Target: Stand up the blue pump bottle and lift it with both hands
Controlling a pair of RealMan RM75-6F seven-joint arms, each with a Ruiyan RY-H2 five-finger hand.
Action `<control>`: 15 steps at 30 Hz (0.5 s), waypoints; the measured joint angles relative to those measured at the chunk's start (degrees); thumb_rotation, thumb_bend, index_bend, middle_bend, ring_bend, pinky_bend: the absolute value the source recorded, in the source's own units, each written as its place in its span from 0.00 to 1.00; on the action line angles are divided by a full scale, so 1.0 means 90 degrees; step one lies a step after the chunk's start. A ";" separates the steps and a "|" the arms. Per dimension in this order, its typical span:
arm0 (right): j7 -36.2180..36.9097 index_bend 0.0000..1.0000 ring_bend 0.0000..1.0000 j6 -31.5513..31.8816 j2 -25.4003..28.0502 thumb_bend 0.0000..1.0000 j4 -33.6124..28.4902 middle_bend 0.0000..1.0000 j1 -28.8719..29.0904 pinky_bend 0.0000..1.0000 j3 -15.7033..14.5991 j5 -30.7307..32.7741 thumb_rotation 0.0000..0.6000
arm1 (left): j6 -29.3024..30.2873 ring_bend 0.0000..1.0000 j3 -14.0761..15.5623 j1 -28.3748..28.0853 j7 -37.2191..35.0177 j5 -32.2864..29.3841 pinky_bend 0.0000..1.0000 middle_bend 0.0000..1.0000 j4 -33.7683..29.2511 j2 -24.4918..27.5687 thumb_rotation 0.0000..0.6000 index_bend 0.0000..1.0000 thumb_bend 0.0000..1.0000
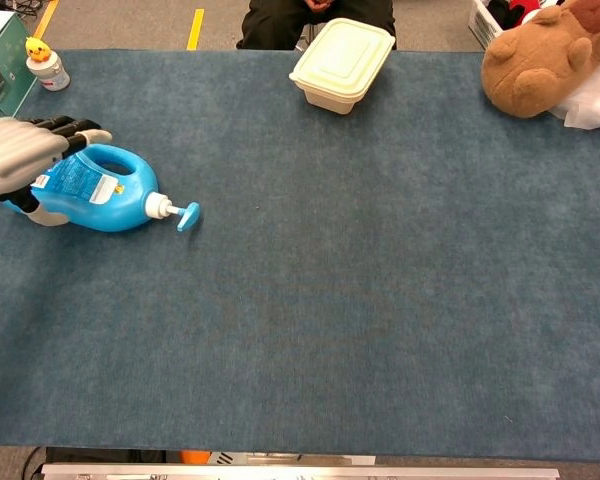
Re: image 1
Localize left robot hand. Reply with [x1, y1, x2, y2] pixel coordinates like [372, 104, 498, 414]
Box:
[0, 115, 114, 227]

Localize blue detergent pump bottle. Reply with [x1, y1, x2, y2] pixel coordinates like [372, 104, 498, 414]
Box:
[2, 143, 201, 234]

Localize green cardboard box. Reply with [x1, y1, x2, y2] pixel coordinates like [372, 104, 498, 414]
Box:
[0, 9, 40, 122]

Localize small white bottle duck cap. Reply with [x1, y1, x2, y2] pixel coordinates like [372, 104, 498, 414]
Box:
[24, 36, 72, 92]

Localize yellow floor tape strip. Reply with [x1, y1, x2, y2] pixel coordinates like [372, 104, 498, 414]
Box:
[186, 8, 206, 51]
[32, 0, 60, 40]

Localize seated person dark clothes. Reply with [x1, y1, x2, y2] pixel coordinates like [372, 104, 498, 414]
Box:
[236, 0, 398, 51]

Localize cream plastic lunch box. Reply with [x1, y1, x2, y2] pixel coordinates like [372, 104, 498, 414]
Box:
[288, 17, 397, 116]

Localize blue felt table cloth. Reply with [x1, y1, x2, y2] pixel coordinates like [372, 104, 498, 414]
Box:
[0, 48, 600, 462]

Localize white storage bin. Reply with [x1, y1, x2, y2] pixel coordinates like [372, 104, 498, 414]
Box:
[468, 0, 506, 50]

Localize red black fabric item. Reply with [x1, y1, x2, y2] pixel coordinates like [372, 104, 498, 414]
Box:
[487, 0, 564, 30]

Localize brown plush toy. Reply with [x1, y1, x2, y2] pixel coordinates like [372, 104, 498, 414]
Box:
[480, 0, 600, 119]

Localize white plastic bag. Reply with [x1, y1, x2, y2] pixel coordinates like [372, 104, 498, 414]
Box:
[549, 57, 600, 131]

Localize black floor cable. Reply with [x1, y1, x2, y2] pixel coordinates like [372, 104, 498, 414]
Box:
[22, 446, 46, 480]

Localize aluminium profile rail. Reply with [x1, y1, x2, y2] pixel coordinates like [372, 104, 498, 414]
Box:
[40, 463, 561, 480]

